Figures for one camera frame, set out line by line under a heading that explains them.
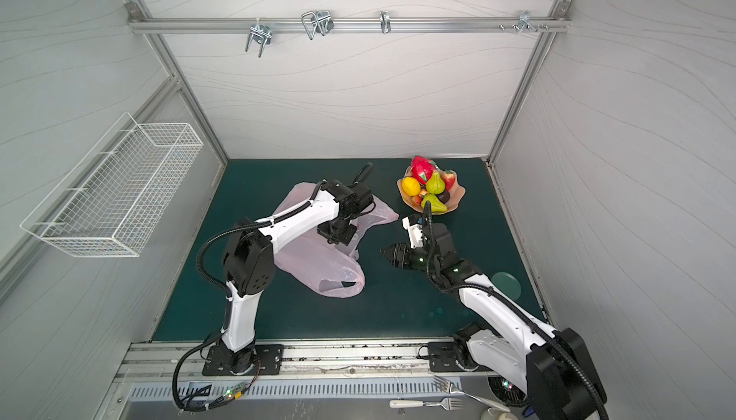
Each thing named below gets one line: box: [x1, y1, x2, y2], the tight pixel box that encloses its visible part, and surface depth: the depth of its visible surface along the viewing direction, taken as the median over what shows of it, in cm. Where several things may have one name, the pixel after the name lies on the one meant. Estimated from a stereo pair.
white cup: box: [481, 406, 519, 420], surface depth 67 cm
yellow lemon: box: [401, 176, 421, 197], surface depth 106 cm
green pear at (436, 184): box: [425, 170, 446, 195], surface depth 100 cm
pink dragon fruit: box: [410, 155, 437, 186], surface depth 106 cm
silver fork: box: [432, 374, 512, 413], surface depth 70 cm
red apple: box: [441, 169, 457, 191], surface depth 107 cm
